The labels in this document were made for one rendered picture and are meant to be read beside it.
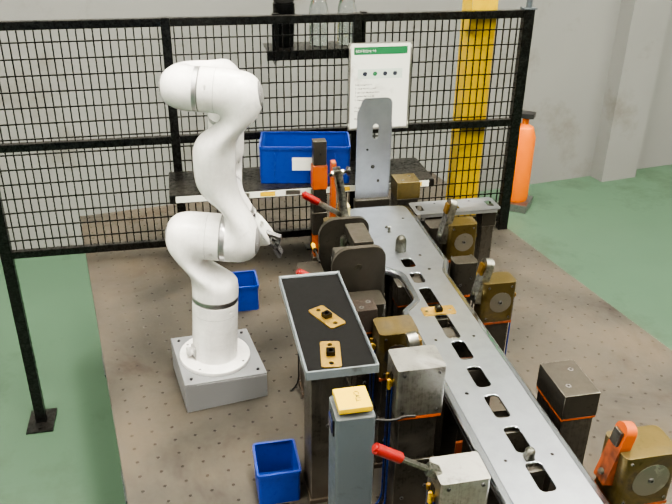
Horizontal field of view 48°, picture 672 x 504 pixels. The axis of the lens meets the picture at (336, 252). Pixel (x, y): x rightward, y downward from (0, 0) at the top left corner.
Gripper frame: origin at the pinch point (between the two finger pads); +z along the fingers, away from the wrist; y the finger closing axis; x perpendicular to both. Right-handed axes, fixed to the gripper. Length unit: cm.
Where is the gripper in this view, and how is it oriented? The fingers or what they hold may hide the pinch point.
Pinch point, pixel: (266, 252)
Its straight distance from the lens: 223.6
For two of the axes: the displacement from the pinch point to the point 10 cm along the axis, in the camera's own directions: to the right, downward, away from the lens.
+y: -8.9, 0.2, 4.5
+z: 3.6, 6.4, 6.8
